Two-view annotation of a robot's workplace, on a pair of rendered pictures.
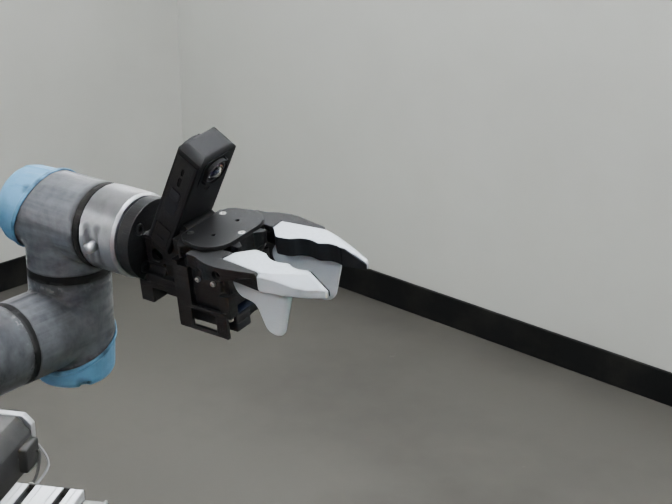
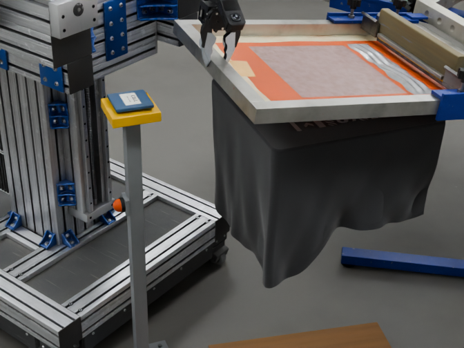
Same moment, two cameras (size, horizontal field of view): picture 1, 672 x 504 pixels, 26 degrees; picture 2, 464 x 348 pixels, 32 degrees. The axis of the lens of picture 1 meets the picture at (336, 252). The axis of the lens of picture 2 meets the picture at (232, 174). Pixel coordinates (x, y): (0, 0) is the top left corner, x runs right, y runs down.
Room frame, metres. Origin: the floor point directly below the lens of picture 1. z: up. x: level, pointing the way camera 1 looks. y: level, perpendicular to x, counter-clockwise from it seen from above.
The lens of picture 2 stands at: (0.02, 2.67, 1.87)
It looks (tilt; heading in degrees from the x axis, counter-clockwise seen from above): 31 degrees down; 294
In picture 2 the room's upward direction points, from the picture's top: 2 degrees clockwise
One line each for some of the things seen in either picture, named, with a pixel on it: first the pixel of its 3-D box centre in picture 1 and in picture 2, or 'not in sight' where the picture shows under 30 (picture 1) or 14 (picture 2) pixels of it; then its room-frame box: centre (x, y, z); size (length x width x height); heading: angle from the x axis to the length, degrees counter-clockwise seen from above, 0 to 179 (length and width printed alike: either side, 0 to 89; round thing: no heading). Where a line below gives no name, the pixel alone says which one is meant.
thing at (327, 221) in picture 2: not in sight; (355, 203); (0.45, 0.92, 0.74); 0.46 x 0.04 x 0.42; 46
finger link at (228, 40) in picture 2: not in sight; (226, 45); (0.81, 0.97, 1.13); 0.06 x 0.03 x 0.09; 136
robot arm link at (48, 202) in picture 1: (65, 216); not in sight; (1.22, 0.24, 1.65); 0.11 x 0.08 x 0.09; 53
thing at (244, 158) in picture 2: not in sight; (242, 181); (0.76, 0.95, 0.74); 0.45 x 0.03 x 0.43; 136
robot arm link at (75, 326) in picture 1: (59, 324); not in sight; (1.20, 0.25, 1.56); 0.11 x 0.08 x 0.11; 144
